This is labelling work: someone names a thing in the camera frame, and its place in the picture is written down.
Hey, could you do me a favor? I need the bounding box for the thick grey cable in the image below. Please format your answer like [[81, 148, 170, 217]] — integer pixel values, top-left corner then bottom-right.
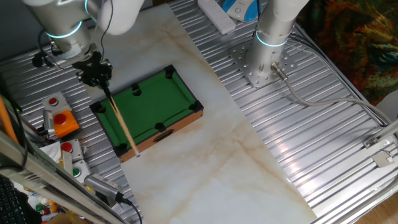
[[270, 62, 394, 125]]

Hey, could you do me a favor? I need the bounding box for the white rounded object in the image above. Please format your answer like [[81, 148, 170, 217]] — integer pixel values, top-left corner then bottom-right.
[[374, 90, 398, 123]]

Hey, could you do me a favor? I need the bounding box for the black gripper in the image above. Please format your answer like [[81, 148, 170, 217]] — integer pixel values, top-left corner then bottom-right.
[[72, 50, 113, 91]]

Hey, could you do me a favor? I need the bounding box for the small silver camera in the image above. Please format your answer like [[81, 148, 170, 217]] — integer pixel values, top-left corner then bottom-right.
[[42, 110, 56, 136]]

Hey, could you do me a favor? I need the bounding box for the blue white pendant device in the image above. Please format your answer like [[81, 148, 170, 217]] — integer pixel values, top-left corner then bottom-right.
[[222, 0, 264, 23]]

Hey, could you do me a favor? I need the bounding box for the colourful patterned cloth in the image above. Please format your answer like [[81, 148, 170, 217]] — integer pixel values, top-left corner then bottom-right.
[[297, 0, 398, 106]]

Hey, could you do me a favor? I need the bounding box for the black camera cable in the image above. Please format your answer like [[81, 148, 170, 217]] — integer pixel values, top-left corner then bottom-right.
[[119, 197, 144, 224]]

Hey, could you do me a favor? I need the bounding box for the orange pole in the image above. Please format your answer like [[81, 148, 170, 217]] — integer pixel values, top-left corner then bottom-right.
[[0, 95, 19, 144]]

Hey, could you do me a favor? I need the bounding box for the wooden pool cue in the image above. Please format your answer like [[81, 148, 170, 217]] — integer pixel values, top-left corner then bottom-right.
[[102, 81, 141, 157]]

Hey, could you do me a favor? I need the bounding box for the small metal bracket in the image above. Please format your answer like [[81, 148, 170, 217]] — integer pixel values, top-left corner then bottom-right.
[[363, 136, 379, 149]]

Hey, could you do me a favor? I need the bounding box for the white power strip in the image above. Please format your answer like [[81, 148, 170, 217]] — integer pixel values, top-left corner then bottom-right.
[[197, 0, 236, 35]]

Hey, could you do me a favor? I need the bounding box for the black keyboard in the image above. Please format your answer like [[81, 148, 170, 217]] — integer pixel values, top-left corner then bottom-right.
[[0, 175, 27, 224]]

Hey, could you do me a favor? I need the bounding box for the silver depth camera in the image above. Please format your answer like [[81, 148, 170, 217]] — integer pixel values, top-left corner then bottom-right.
[[83, 173, 125, 208]]

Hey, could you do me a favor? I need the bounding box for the aluminium frame bar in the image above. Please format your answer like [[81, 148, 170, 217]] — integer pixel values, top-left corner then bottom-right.
[[376, 119, 398, 140], [0, 130, 125, 224]]

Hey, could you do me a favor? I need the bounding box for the orange emergency stop box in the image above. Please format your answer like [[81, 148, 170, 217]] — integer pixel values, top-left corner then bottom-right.
[[52, 109, 81, 139]]

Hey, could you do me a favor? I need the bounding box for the flat metal plate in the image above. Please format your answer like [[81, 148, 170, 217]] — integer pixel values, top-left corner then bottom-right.
[[371, 150, 396, 169]]

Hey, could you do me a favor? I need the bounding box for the grey box red button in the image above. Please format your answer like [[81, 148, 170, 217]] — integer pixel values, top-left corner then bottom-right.
[[42, 91, 72, 113], [60, 139, 85, 162]]

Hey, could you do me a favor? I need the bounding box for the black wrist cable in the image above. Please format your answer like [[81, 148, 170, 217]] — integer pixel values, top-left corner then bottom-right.
[[32, 0, 114, 68]]

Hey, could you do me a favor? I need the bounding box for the white box green button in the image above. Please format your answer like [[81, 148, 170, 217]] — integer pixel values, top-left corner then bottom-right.
[[72, 159, 91, 184]]

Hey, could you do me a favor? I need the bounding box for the metal pole with clamp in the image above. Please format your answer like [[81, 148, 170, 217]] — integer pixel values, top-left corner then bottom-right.
[[49, 43, 63, 58]]

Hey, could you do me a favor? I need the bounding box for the white tissue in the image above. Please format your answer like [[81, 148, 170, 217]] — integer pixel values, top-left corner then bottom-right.
[[39, 141, 63, 164]]

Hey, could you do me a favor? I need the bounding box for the green mini pool table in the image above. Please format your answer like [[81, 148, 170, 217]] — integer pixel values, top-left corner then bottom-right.
[[89, 64, 205, 163]]

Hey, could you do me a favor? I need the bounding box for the thin cable bundle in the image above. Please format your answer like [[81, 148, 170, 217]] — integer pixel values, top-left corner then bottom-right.
[[289, 26, 389, 127]]

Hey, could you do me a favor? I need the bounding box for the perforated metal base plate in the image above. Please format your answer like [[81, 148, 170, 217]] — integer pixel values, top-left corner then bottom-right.
[[229, 42, 298, 89]]

